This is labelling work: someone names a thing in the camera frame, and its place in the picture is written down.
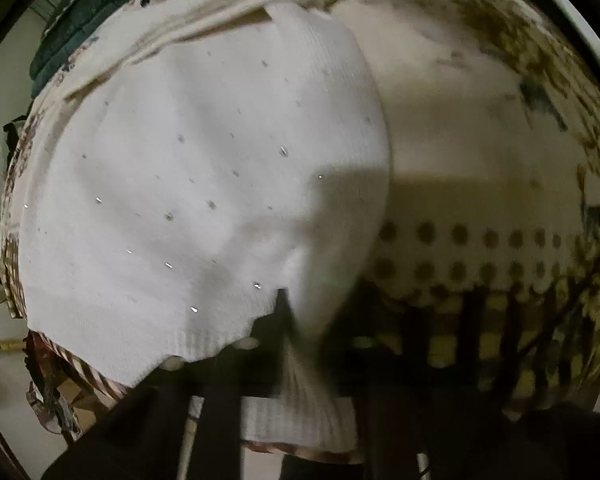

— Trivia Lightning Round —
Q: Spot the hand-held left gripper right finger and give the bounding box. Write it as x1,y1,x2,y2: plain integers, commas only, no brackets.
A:
347,280,433,480

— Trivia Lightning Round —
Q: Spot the brown striped cloth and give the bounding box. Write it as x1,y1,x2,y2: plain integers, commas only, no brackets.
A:
24,330,133,438

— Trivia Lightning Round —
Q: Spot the dark green cloth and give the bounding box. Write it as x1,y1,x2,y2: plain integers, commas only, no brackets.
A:
29,0,181,92

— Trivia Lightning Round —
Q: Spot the white knit sweater with sequins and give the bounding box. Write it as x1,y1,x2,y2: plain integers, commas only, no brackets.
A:
17,2,393,461

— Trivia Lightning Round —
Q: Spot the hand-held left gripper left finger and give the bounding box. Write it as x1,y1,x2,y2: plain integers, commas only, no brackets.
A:
41,287,295,480

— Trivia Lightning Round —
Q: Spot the cream floral printed blanket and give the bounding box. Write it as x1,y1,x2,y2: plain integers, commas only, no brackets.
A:
0,0,600,463

